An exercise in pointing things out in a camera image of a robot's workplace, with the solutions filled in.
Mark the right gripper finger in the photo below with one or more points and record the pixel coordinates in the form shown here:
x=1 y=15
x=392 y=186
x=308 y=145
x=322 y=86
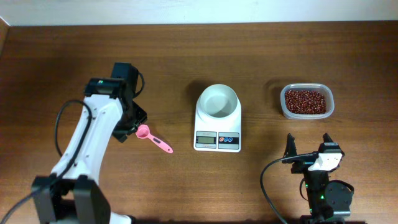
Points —
x=290 y=149
x=327 y=138

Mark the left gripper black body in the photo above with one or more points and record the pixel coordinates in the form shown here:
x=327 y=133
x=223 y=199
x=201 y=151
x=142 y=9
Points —
x=132 y=121

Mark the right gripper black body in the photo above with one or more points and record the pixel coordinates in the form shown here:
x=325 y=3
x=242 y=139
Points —
x=302 y=164

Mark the pink measuring scoop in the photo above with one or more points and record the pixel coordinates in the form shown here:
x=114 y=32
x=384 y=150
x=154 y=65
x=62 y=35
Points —
x=143 y=132

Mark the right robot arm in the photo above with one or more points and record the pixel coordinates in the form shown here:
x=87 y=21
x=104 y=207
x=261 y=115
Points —
x=328 y=200

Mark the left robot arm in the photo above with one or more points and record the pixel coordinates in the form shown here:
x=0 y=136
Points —
x=71 y=193

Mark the white digital kitchen scale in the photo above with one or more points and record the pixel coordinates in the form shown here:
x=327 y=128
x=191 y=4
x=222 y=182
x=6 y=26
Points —
x=217 y=135

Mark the clear plastic bean container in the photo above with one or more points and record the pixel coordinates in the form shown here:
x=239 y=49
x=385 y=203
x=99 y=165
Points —
x=324 y=90

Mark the red adzuki beans pile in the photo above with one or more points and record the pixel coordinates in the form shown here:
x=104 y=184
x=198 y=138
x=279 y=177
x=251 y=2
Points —
x=305 y=102

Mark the white round bowl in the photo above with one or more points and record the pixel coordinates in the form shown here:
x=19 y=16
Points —
x=219 y=101

